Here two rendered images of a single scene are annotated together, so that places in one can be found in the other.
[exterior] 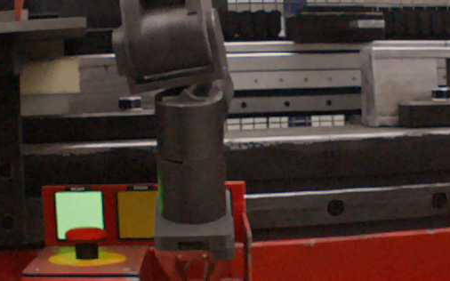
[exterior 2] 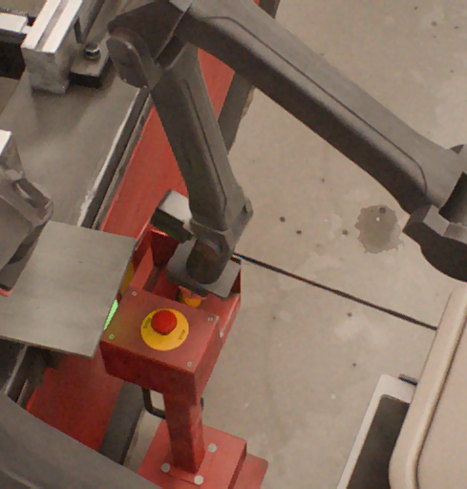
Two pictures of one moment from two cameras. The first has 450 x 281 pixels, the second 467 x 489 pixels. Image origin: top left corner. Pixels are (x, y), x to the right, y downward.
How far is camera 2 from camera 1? 1.37 m
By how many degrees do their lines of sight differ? 75
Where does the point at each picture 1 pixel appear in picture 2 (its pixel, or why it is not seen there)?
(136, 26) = (232, 239)
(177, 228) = (222, 284)
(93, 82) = not seen: outside the picture
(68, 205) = not seen: hidden behind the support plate
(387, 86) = (62, 67)
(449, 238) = (147, 132)
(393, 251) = (136, 162)
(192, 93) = not seen: hidden behind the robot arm
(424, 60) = (70, 31)
